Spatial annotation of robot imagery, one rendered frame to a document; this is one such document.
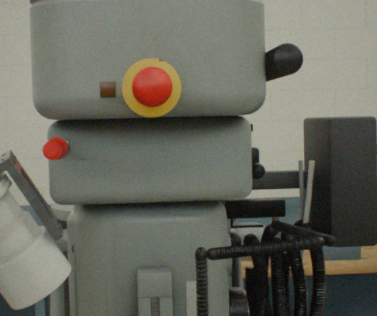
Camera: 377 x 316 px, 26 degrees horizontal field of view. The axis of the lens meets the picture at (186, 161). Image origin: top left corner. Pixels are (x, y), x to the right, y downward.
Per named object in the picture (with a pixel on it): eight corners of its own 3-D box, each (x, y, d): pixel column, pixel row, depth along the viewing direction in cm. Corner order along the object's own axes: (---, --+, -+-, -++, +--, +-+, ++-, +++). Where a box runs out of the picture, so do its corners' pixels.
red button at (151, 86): (173, 106, 79) (172, 65, 79) (132, 107, 79) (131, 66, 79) (171, 106, 83) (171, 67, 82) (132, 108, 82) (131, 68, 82)
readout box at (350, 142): (386, 246, 130) (385, 115, 129) (331, 248, 129) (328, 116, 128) (352, 229, 150) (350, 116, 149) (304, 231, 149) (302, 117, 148)
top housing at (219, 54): (276, 114, 85) (273, -39, 84) (25, 120, 83) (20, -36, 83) (225, 116, 132) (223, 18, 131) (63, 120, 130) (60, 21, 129)
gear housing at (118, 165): (257, 200, 95) (255, 114, 95) (47, 207, 93) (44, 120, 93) (224, 179, 128) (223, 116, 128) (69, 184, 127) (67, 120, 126)
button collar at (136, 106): (182, 116, 82) (180, 57, 82) (122, 118, 82) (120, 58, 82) (180, 116, 84) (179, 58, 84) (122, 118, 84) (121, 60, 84)
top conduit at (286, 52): (304, 74, 88) (303, 42, 88) (265, 75, 88) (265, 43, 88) (246, 90, 133) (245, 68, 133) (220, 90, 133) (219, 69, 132)
